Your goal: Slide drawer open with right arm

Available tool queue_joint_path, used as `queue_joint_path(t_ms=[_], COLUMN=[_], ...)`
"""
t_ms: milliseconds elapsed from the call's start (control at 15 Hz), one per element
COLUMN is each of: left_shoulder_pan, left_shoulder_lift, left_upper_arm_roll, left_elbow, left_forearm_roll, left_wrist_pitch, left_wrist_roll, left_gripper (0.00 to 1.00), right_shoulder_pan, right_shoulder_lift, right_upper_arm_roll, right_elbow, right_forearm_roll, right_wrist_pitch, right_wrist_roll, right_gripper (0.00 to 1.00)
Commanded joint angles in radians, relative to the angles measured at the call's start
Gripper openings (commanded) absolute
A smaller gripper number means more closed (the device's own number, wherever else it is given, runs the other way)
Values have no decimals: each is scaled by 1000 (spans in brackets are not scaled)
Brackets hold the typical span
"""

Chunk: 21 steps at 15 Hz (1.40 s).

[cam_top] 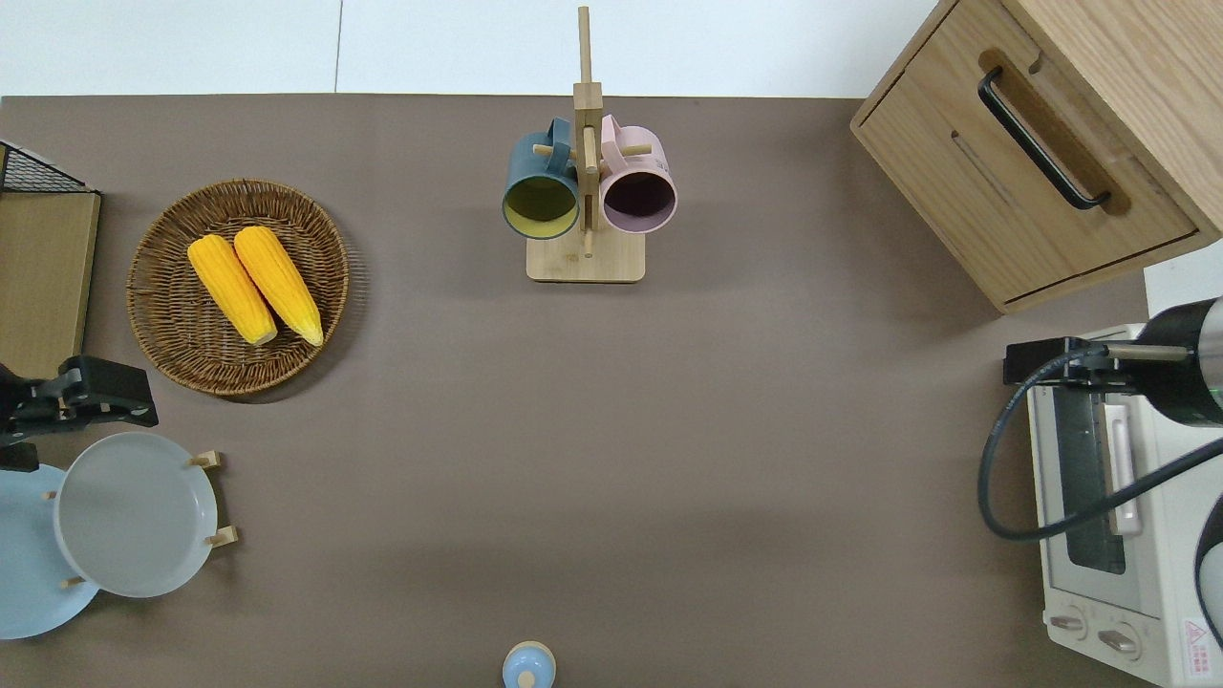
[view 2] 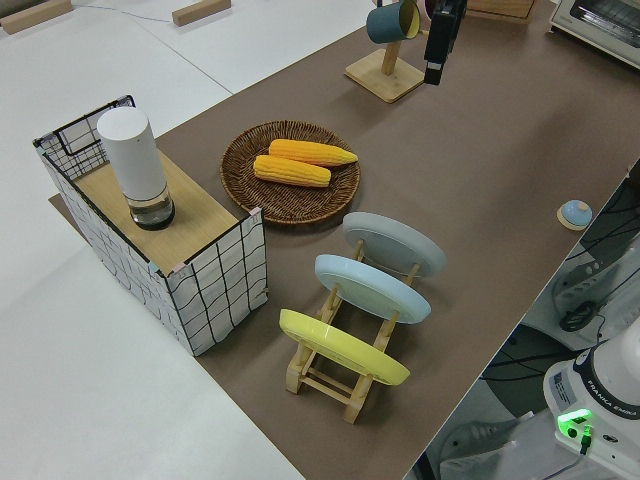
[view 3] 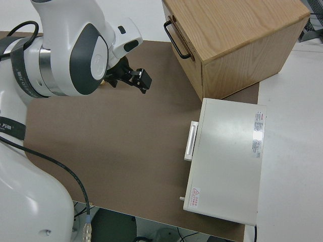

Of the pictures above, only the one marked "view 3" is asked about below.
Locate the brown table mat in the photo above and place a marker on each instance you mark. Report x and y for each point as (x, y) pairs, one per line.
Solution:
(113, 138)

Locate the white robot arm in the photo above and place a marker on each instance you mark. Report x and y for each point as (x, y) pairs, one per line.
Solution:
(63, 25)

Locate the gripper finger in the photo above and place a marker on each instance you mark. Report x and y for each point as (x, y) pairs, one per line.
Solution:
(144, 79)
(135, 83)

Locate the wooden drawer cabinet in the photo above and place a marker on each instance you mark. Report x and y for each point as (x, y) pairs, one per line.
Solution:
(239, 30)

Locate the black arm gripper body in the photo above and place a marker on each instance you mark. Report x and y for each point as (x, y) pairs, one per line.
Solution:
(119, 71)

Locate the black round pedestal base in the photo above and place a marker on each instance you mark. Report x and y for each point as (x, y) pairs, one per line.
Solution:
(113, 227)

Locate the white toaster oven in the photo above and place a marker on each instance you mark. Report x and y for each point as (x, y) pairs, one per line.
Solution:
(227, 151)

